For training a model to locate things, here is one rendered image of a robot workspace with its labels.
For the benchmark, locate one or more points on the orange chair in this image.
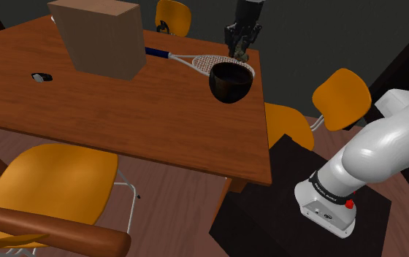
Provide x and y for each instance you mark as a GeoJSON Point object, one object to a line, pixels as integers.
{"type": "Point", "coordinates": [341, 98]}
{"type": "Point", "coordinates": [55, 181]}
{"type": "Point", "coordinates": [174, 16]}

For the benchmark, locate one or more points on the brown wooden table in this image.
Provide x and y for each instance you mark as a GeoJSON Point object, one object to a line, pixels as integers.
{"type": "Point", "coordinates": [126, 110]}

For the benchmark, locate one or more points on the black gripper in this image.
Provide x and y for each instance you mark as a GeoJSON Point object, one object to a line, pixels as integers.
{"type": "Point", "coordinates": [246, 16]}

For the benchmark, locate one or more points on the brown cardboard box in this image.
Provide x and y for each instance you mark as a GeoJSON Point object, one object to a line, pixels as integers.
{"type": "Point", "coordinates": [101, 39]}

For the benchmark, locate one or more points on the dark brown bowl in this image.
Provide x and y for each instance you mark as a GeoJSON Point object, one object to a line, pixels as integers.
{"type": "Point", "coordinates": [230, 85]}

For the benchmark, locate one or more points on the small olive green object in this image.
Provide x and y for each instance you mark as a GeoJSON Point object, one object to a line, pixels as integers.
{"type": "Point", "coordinates": [242, 53]}

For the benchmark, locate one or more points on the black robot stand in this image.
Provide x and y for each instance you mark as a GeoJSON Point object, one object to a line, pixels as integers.
{"type": "Point", "coordinates": [261, 217]}

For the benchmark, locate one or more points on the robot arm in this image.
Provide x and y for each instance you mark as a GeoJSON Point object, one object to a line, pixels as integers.
{"type": "Point", "coordinates": [368, 156]}

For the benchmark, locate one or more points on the small black and white object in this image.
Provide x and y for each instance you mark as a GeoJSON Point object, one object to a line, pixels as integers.
{"type": "Point", "coordinates": [41, 77]}

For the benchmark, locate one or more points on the brown wooden rounded bar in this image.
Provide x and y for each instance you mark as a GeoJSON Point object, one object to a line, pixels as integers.
{"type": "Point", "coordinates": [65, 233]}

